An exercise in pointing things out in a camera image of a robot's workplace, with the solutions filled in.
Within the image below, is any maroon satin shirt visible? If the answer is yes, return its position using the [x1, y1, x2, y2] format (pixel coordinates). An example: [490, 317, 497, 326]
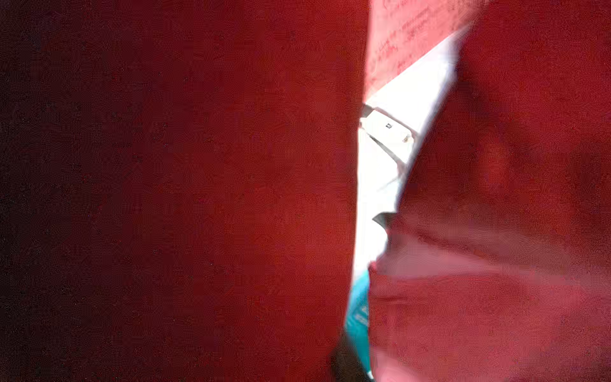
[1, 1, 610, 381]

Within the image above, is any teal clothespin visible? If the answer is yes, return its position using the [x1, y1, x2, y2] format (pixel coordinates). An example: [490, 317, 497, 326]
[345, 272, 374, 381]

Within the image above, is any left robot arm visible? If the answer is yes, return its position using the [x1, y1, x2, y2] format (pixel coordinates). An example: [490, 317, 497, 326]
[353, 27, 468, 281]

